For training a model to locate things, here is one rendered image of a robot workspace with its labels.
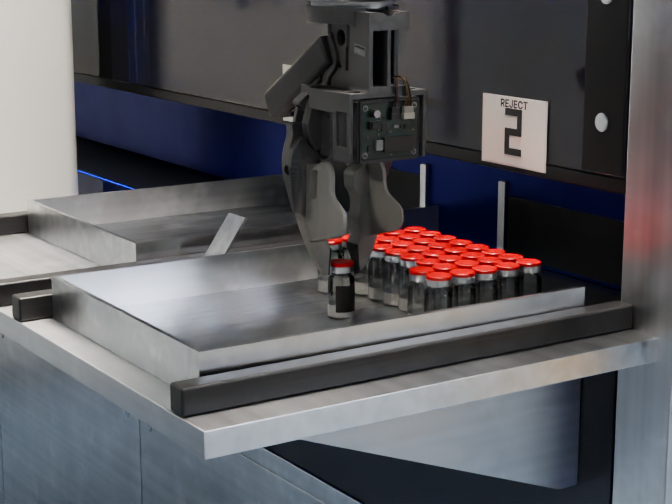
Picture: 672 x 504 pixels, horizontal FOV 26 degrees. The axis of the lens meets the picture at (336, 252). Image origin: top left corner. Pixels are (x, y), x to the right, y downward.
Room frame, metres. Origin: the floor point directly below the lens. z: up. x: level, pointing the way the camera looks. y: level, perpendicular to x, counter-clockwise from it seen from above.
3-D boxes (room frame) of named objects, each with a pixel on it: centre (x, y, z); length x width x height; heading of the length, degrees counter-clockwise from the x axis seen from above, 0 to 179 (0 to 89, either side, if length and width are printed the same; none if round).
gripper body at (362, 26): (1.13, -0.02, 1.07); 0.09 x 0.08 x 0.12; 32
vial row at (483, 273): (1.19, -0.08, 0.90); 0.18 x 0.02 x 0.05; 33
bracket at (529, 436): (1.08, -0.05, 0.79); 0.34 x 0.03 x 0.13; 123
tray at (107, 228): (1.48, 0.11, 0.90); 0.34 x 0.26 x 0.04; 123
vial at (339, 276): (1.15, 0.00, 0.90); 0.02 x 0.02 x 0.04
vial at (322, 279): (1.23, 0.01, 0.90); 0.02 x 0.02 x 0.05
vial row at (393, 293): (1.18, -0.06, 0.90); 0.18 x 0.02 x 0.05; 33
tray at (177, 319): (1.13, 0.02, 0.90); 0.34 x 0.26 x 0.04; 123
